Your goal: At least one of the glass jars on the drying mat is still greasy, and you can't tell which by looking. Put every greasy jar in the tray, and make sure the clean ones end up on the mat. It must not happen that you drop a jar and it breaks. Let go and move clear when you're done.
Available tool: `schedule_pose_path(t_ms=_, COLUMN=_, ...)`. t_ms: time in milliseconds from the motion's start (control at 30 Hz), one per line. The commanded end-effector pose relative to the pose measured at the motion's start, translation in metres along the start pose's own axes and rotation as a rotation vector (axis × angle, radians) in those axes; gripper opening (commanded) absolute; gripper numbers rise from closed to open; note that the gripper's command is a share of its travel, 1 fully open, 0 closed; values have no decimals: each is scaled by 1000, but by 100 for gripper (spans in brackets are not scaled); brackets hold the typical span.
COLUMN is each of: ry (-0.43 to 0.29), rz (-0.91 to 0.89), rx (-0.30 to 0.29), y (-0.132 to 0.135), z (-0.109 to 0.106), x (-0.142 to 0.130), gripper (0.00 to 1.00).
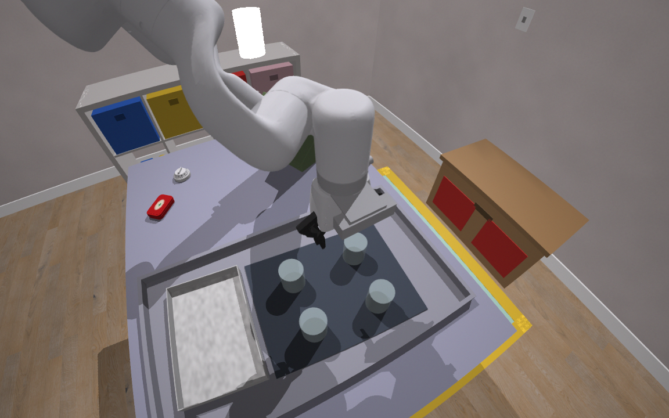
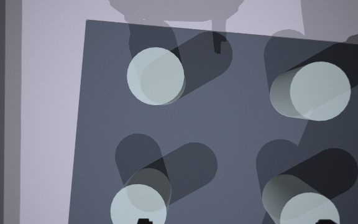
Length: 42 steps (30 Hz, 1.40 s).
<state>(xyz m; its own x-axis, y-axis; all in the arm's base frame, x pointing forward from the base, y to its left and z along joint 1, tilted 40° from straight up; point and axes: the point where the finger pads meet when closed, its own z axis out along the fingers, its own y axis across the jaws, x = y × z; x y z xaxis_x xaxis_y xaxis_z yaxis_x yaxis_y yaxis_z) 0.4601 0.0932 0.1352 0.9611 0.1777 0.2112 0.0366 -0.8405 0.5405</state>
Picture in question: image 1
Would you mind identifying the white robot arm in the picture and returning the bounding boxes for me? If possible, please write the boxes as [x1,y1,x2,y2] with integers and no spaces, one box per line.
[21,0,397,240]

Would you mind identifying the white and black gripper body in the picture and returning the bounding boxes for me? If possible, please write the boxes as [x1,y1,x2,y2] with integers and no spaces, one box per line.
[310,177,342,232]

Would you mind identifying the translucent grey cylinder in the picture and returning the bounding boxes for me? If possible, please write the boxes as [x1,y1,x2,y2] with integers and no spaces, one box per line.
[278,259,305,293]
[343,233,368,265]
[365,279,395,314]
[299,307,328,343]

